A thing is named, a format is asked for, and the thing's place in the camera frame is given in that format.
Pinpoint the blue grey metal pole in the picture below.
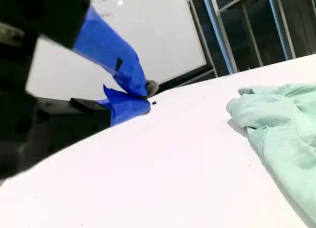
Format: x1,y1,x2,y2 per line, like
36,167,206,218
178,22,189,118
200,0,238,75

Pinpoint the white whiteboard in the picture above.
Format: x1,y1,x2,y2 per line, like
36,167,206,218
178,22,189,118
26,0,208,102

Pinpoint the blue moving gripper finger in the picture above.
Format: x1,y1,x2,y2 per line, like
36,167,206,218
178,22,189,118
29,0,159,99

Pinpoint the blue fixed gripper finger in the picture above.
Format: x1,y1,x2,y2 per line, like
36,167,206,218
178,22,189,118
34,84,152,165

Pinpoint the dark metal rack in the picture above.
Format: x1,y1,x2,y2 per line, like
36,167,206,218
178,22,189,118
216,0,316,72

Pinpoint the pale green T-shirt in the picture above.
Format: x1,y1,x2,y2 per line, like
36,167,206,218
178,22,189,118
225,82,316,223

